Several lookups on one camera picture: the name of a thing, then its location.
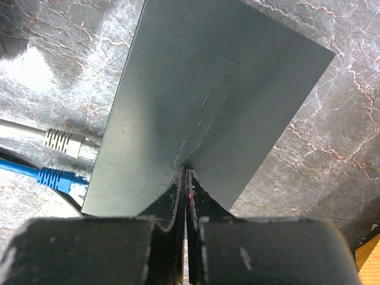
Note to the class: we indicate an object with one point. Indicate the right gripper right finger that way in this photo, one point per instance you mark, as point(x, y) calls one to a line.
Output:
point(224, 249)

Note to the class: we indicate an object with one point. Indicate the black network switch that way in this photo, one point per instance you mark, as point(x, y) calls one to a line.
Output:
point(207, 85)

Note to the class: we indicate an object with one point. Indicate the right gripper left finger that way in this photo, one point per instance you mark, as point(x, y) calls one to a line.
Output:
point(144, 249)

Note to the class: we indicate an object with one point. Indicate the orange Mickey Mouse blanket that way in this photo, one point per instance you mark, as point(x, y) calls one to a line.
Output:
point(367, 261)

